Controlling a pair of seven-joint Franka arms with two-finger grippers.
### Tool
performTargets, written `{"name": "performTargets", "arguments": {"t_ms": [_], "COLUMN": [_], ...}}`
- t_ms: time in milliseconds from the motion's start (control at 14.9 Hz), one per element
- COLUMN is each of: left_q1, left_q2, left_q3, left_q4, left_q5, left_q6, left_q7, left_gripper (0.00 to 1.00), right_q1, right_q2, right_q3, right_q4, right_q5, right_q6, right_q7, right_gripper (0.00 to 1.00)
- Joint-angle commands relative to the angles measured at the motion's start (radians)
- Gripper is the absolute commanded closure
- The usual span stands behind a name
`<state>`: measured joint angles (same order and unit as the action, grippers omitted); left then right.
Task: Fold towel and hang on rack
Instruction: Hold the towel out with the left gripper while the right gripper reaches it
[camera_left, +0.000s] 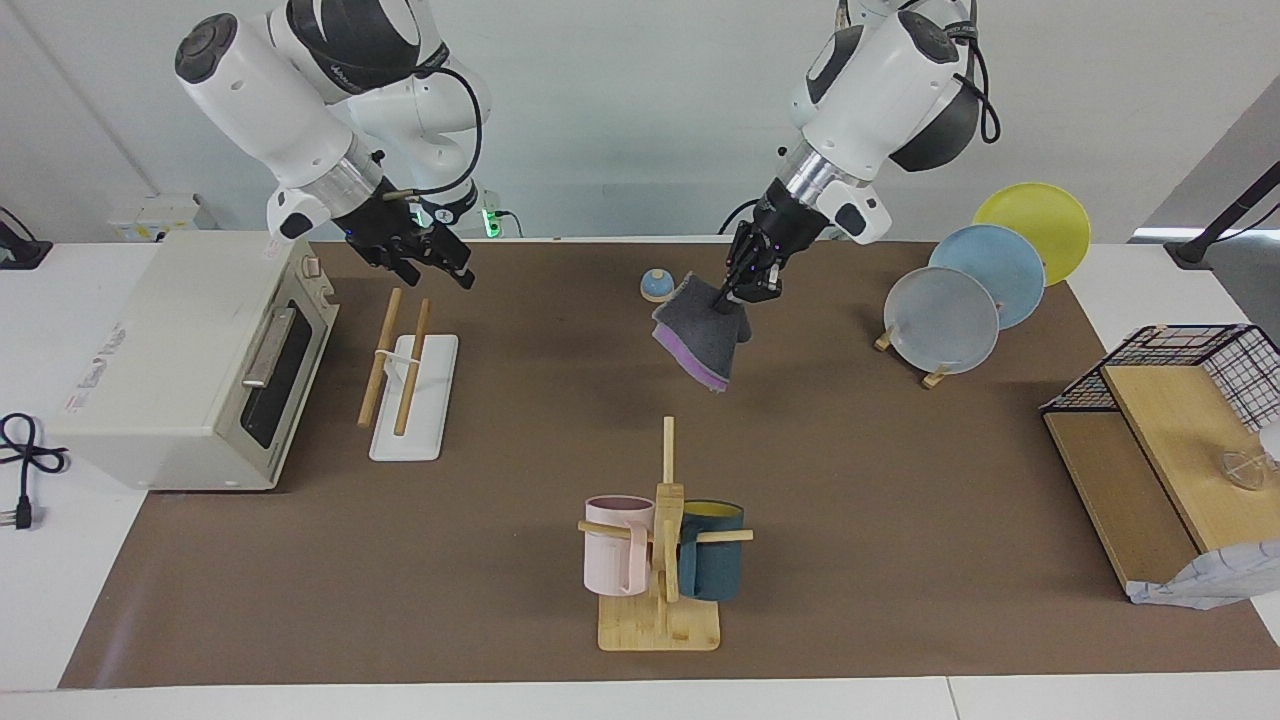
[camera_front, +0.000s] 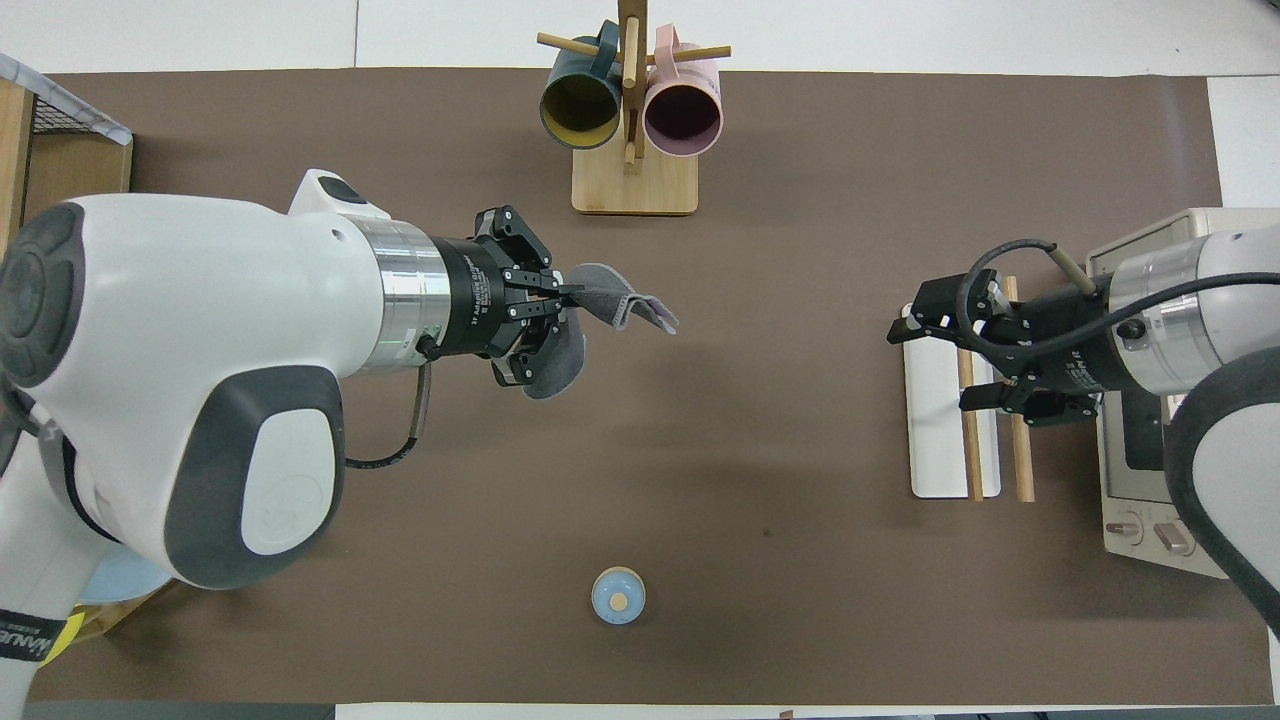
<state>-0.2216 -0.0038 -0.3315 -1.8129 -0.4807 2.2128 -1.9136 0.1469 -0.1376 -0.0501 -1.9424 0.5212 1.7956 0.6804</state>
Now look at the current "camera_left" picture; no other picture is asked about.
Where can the white patterned cloth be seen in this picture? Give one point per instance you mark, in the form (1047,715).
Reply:
(1210,585)

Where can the light blue plate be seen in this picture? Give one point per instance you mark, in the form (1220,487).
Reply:
(1000,265)

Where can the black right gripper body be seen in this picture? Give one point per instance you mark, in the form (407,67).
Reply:
(400,235)

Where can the black stand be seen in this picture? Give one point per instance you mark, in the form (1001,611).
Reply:
(1225,215)

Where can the wooden shelf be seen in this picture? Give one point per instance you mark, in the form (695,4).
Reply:
(1170,430)

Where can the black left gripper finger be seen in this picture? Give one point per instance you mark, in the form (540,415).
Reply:
(729,294)

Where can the grey plate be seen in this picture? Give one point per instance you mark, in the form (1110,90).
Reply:
(940,325)

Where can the purple and grey towel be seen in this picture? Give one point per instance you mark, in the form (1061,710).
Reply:
(705,340)

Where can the white towel rack wooden bars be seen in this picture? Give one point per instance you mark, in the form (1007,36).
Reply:
(415,420)

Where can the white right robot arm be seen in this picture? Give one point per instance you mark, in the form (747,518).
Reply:
(270,105)

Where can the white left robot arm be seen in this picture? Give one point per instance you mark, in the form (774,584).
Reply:
(880,90)

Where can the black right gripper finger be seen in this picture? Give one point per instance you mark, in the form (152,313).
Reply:
(461,277)
(407,272)

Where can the small white object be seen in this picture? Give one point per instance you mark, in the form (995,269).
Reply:
(1270,440)

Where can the white toaster oven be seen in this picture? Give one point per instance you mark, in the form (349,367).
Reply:
(170,360)

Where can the clear glass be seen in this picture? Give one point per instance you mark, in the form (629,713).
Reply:
(1243,468)

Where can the yellow plate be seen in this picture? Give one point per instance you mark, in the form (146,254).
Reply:
(1040,215)

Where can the small blue bell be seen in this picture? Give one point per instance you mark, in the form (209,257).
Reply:
(655,287)

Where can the pink mug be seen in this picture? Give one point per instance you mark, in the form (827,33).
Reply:
(605,560)

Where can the wooden plate rack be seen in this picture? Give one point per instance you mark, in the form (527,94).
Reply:
(936,378)

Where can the brown table mat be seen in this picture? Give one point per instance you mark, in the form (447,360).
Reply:
(500,560)

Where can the black clamp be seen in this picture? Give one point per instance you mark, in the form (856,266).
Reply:
(22,255)

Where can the wooden mug tree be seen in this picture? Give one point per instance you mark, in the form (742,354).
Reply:
(660,625)

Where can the white power strip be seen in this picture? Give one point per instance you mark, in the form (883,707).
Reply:
(160,215)

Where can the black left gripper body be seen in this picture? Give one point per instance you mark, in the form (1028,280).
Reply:
(765,245)

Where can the dark teal mug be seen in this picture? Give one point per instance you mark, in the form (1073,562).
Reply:
(715,570)

